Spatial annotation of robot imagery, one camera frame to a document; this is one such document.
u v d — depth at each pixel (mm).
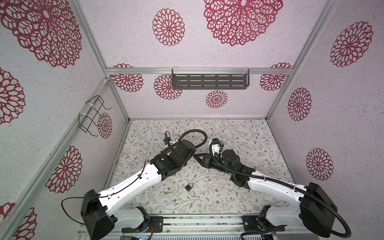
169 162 531
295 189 452
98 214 375
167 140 651
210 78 927
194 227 733
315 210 410
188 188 852
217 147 697
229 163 586
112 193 417
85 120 730
